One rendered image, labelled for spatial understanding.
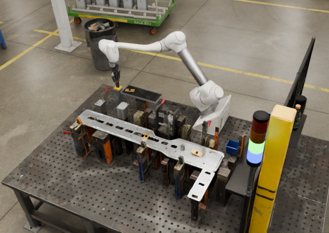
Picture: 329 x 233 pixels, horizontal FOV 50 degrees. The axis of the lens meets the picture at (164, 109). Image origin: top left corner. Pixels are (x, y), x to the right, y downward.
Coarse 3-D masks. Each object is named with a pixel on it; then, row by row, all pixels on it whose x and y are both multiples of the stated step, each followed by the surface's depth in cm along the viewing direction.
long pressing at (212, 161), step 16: (96, 112) 328; (96, 128) 312; (112, 128) 310; (128, 128) 309; (144, 128) 308; (160, 144) 292; (176, 144) 291; (192, 144) 290; (192, 160) 277; (208, 160) 276
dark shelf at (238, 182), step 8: (248, 144) 284; (240, 160) 271; (240, 168) 264; (248, 168) 264; (232, 176) 259; (240, 176) 258; (248, 176) 258; (232, 184) 253; (240, 184) 253; (232, 192) 249; (240, 192) 247
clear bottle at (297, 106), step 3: (297, 105) 225; (300, 105) 225; (297, 108) 224; (297, 111) 225; (300, 111) 226; (297, 114) 226; (300, 114) 226; (297, 117) 227; (300, 117) 228; (294, 120) 229; (297, 120) 228; (294, 123) 230; (297, 123) 230; (294, 126) 231; (297, 126) 232; (294, 129) 233; (297, 129) 234
